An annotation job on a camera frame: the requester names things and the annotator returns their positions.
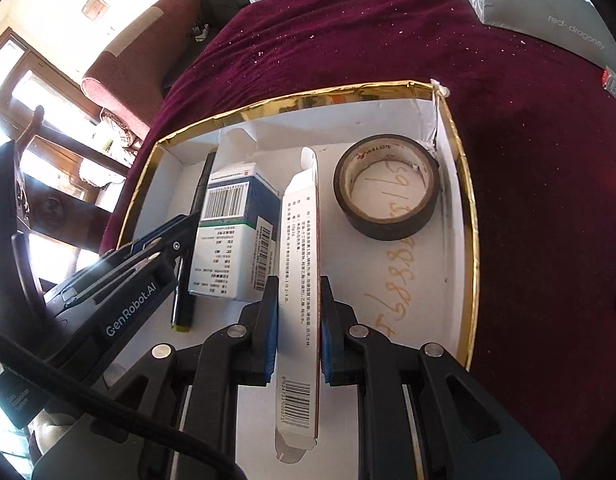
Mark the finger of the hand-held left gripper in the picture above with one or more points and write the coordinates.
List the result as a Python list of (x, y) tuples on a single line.
[(177, 247), (173, 224)]

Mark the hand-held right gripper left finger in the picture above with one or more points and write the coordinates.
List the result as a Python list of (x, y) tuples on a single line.
[(268, 332)]

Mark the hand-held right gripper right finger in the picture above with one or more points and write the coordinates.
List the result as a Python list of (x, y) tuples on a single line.
[(329, 345)]

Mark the black marker olive cap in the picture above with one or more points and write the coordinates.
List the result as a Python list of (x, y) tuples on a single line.
[(200, 195)]

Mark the long white ointment box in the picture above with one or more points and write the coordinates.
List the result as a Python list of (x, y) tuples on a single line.
[(300, 260)]

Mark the gold-edged white cardboard box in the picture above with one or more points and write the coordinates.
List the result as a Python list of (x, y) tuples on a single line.
[(388, 270)]

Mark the blue white medicine box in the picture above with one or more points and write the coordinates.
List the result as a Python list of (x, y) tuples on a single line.
[(228, 240)]

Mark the black tape roll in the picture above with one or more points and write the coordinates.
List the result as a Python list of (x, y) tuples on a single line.
[(388, 227)]

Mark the dark wooden chair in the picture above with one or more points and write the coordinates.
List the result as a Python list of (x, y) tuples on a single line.
[(18, 195)]

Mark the maroon upholstered armchair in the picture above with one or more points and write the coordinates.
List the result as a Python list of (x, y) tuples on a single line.
[(138, 60)]

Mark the small black white item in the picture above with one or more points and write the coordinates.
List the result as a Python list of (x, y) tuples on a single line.
[(198, 31)]

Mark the wooden framed window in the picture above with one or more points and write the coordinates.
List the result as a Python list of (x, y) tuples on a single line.
[(18, 42)]

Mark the maroon velvet cloth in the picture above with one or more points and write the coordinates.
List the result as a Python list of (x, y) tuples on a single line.
[(538, 210)]

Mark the grey shoe box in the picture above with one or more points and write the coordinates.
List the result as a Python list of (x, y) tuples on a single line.
[(538, 0)]

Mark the small wall plaque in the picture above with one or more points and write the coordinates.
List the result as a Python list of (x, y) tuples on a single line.
[(96, 7)]

